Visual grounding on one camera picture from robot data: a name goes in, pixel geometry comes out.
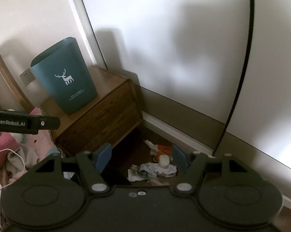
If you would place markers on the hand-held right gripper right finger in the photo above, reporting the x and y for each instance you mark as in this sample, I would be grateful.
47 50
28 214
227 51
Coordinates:
180 158

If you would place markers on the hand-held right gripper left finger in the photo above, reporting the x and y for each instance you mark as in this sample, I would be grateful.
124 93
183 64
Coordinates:
105 158

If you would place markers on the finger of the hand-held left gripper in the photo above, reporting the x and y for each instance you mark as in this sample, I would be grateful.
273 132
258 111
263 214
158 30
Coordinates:
19 123

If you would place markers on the white purple wrapper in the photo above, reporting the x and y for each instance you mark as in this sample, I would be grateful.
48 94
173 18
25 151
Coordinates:
169 171

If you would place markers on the orange wrapper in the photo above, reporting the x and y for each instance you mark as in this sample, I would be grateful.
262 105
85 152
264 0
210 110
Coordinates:
163 148

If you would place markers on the white paper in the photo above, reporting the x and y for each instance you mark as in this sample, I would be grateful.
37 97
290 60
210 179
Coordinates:
134 174

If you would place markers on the pink paper scrap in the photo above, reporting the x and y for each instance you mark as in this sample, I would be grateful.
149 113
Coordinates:
155 181

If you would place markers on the small white paper scrap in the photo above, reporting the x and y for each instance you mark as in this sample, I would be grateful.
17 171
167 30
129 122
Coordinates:
149 143

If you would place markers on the teal deer print waste bin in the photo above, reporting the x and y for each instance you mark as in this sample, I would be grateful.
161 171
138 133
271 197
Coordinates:
63 87

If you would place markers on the pink printed blanket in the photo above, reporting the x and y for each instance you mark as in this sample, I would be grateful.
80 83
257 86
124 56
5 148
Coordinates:
40 145

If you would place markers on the white cloth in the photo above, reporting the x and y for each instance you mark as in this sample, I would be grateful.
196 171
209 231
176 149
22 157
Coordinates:
30 156

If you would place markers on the wooden nightstand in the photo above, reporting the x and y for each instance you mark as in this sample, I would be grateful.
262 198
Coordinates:
99 120

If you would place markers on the wooden bed headboard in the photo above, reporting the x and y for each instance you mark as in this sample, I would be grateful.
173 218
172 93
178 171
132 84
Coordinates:
5 77

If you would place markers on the white sliding wardrobe door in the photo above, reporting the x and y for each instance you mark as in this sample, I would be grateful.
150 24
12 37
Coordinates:
172 53

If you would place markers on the grey wall socket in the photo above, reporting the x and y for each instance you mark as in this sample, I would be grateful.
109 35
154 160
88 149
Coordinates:
27 77

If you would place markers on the white wardrobe frame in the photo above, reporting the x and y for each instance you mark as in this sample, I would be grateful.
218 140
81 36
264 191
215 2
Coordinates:
80 17

